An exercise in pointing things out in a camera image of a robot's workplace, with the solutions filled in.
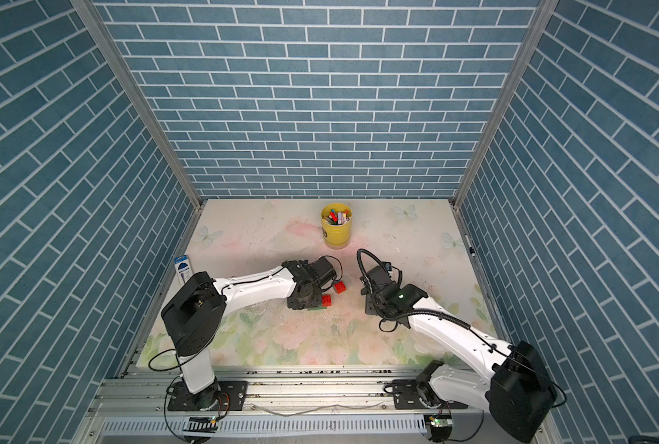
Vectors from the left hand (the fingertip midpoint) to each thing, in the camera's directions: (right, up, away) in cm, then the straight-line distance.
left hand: (318, 307), depth 89 cm
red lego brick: (+7, +4, +10) cm, 13 cm away
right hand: (+18, +3, -5) cm, 19 cm away
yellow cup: (+5, +23, +11) cm, 26 cm away
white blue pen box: (-50, +11, +10) cm, 52 cm away
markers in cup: (+6, +29, +11) cm, 32 cm away
